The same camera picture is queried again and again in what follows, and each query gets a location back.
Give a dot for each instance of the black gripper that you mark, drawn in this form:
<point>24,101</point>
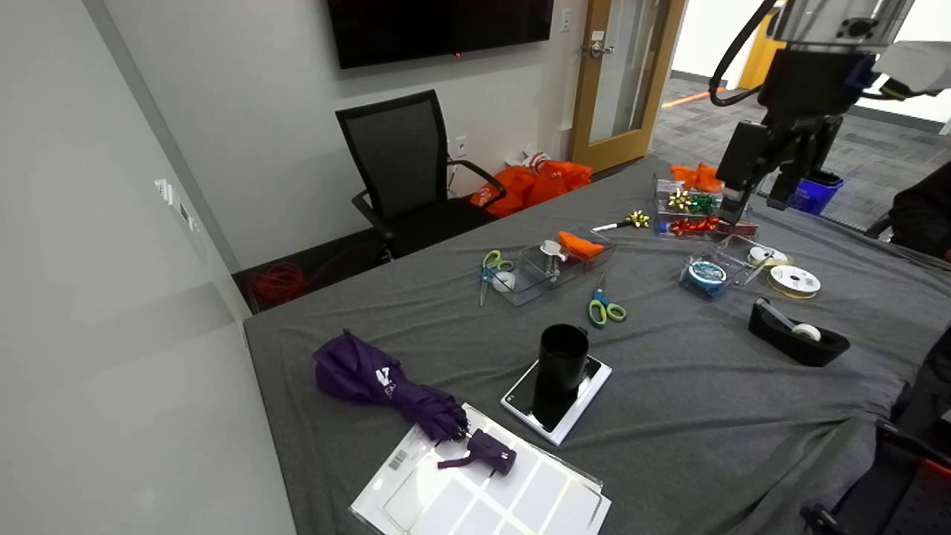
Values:
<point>801,83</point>

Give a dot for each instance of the blue green scissors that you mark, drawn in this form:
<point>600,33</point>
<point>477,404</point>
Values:
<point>605,311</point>

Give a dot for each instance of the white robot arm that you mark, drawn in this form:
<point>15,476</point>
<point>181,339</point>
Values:
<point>900,68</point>

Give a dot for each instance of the black cup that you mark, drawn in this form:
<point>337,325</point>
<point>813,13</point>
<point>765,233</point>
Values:
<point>560,373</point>

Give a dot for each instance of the green left scissors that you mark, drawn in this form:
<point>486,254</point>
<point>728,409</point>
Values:
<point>492,262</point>

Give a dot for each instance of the blue bin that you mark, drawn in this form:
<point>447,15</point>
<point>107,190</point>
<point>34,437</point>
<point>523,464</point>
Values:
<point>814,190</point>

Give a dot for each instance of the white yellow ribbon spool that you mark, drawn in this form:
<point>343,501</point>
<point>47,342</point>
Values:
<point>795,279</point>

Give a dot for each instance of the blue ribbon spool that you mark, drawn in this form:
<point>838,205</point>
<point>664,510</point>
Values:
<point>706,278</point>

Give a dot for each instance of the wooden door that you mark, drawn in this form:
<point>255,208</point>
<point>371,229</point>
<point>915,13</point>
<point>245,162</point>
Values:
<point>624,62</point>

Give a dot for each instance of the orange bag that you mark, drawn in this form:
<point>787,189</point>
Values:
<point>529,184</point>

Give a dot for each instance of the clear plastic tray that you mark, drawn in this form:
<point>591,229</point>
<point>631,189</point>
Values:
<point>539,268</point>

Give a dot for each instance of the black office chair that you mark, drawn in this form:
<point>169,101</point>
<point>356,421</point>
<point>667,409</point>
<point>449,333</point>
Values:
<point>403,159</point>

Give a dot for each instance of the purple folded umbrella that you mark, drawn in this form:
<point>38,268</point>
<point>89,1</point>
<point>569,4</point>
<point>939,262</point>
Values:
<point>359,373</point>

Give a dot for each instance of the white sheet stack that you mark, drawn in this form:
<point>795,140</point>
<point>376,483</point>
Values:
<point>492,483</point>

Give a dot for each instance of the wall television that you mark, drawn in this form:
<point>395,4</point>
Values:
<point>392,30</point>

